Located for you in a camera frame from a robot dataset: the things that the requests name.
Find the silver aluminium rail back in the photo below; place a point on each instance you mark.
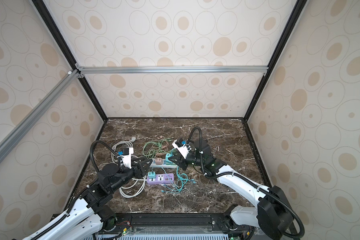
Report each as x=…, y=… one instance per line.
x=173, y=70

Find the silver aluminium rail left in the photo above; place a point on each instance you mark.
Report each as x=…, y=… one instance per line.
x=14, y=137

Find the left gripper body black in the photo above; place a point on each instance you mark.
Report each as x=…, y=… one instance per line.
x=136, y=173

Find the teal charger plug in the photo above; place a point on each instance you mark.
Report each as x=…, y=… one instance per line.
x=167, y=159
x=151, y=175

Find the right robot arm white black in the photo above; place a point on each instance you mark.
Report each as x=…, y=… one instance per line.
x=271, y=211

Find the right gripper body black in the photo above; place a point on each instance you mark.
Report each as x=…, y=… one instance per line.
x=191, y=160

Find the purple power strip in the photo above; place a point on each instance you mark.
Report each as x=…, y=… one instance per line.
x=162, y=179

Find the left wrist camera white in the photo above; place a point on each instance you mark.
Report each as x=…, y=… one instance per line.
x=125, y=157

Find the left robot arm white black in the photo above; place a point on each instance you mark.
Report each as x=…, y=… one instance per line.
x=88, y=211

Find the silver aluminium rail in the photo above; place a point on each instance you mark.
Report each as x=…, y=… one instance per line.
x=14, y=137
x=173, y=70

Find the white blue power strip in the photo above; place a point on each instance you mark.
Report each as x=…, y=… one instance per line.
x=172, y=166

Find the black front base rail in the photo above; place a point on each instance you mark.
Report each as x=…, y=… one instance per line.
x=158, y=226

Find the pink charger plug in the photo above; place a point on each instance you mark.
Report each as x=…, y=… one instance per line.
x=158, y=161

